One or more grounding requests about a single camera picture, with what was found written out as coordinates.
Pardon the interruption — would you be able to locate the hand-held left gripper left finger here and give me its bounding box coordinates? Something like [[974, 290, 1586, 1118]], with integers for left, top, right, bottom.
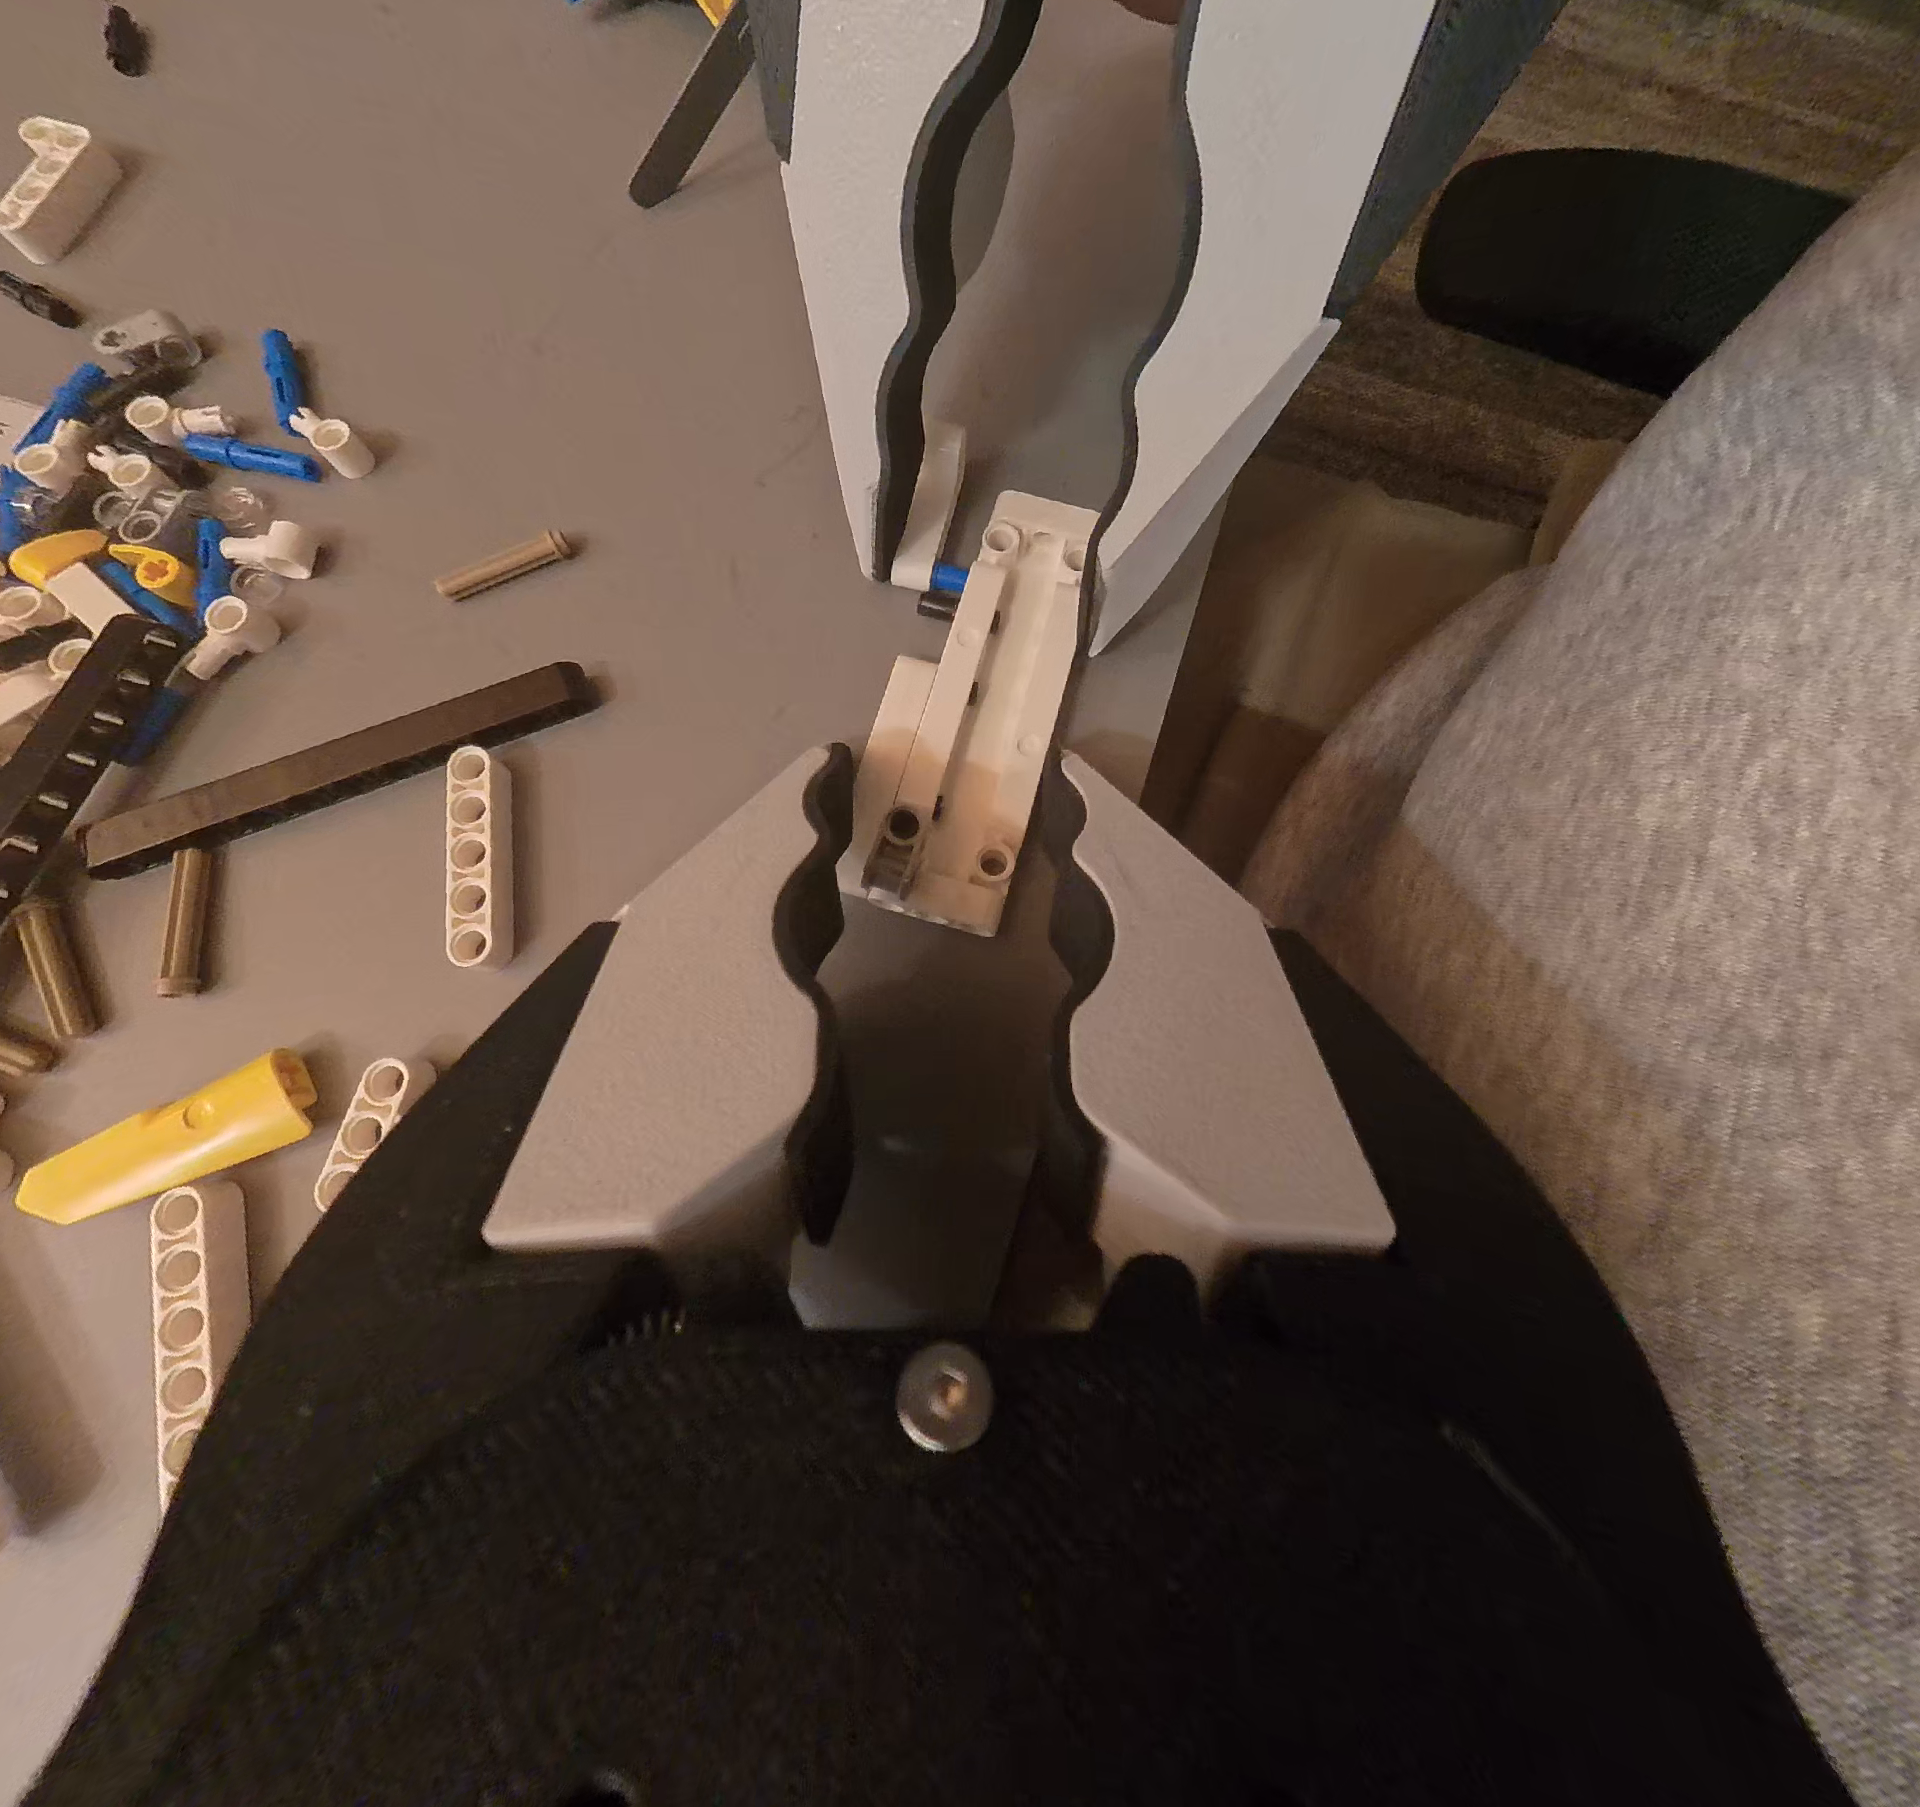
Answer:
[[484, 743, 865, 1327]]

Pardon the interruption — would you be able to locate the white five-hole lego beam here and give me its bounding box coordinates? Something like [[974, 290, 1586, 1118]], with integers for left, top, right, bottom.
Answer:
[[445, 743, 516, 970]]

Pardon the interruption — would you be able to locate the white lego beam assembly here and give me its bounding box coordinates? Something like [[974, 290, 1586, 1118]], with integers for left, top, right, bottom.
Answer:
[[841, 489, 1102, 938]]

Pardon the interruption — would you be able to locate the white T-shaped lego beam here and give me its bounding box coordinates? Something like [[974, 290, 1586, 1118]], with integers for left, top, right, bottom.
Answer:
[[315, 1059, 434, 1211]]

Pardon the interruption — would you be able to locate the white L-shaped lego beam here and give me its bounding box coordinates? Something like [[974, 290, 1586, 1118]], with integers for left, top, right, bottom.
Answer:
[[0, 118, 124, 265]]

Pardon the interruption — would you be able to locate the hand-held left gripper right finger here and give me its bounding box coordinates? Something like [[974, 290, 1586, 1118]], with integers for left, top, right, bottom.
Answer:
[[1047, 752, 1397, 1333]]

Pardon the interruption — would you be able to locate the pile of small lego pieces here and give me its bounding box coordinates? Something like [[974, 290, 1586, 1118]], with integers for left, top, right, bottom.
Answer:
[[0, 303, 376, 730]]

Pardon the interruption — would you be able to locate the black holed lego beam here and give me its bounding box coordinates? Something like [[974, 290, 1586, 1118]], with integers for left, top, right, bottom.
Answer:
[[0, 620, 198, 925]]

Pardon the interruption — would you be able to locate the white liftarm with blue pin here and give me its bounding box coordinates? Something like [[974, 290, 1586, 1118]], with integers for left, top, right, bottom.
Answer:
[[887, 418, 978, 591]]

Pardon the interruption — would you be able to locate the yellow lego panel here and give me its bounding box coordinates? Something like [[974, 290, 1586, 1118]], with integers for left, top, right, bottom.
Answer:
[[12, 1049, 318, 1223]]

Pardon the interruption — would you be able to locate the long black lego strip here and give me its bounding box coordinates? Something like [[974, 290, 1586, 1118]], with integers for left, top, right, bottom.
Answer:
[[75, 663, 602, 877]]

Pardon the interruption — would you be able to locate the tan ridged lego pin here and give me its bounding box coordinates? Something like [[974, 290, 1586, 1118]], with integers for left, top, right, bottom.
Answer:
[[434, 529, 573, 601]]

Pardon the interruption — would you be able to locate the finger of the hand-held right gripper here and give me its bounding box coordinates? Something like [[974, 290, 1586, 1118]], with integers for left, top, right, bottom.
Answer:
[[778, 0, 1054, 585], [1084, 0, 1481, 659]]

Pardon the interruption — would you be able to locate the long white lego beam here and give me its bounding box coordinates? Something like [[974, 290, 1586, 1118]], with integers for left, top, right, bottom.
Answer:
[[150, 1179, 252, 1513]]

